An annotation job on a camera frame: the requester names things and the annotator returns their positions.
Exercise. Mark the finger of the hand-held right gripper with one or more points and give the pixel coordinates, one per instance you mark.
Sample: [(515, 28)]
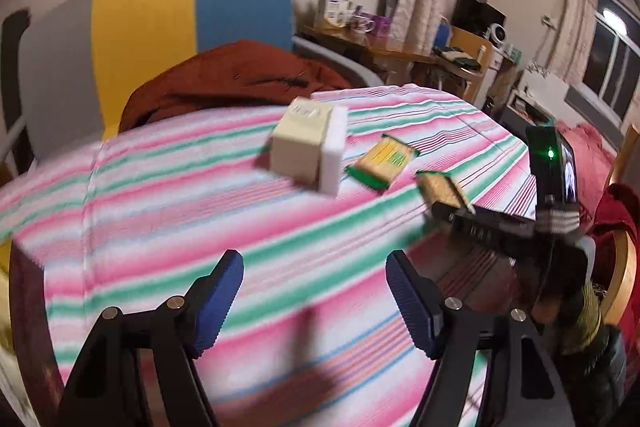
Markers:
[(445, 209)]

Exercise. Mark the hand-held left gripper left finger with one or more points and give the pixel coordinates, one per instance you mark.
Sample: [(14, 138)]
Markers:
[(220, 302)]

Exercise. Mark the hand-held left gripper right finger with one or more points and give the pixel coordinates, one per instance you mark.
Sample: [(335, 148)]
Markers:
[(410, 307)]

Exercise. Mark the green yellow snack packet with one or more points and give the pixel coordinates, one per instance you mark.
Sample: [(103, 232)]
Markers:
[(442, 189), (382, 159)]

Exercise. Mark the gold tin container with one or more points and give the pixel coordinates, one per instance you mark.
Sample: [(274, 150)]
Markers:
[(4, 257)]

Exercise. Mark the person's right forearm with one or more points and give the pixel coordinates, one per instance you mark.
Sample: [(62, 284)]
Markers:
[(590, 357)]

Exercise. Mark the person's right hand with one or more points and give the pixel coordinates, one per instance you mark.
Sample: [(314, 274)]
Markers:
[(550, 313)]

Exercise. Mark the pink bedding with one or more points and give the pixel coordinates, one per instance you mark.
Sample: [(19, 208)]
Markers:
[(590, 139)]

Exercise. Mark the red cloth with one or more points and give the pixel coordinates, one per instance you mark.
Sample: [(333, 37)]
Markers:
[(617, 212)]

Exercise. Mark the striped tablecloth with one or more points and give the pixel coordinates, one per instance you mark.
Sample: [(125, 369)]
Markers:
[(150, 207)]

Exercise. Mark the white foam sponge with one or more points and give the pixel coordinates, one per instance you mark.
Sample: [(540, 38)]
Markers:
[(334, 157)]

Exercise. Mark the white cabinet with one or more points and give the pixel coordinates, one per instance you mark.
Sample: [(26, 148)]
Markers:
[(495, 72)]

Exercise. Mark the dark cloth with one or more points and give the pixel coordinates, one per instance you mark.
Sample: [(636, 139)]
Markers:
[(455, 57)]

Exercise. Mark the cream carton box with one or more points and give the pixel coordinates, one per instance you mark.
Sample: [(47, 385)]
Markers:
[(297, 147)]

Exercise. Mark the small white fan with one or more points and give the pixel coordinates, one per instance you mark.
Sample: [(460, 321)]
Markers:
[(497, 34)]

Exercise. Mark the wooden desk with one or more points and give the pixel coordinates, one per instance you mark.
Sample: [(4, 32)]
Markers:
[(395, 52)]

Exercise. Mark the black monitor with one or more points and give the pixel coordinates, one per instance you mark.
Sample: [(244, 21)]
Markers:
[(477, 14)]

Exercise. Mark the purple box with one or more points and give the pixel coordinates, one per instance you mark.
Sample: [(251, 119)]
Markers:
[(382, 25)]

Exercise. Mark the white mug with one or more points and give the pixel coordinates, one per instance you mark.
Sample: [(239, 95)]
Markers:
[(361, 24)]

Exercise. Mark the red-brown jacket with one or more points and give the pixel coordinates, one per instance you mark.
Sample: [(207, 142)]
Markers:
[(225, 77)]

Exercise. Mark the grey yellow blue chair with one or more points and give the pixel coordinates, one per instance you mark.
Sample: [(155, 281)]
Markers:
[(140, 37)]

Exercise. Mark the window with white frame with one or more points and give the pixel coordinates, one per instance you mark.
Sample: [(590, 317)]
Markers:
[(612, 62)]

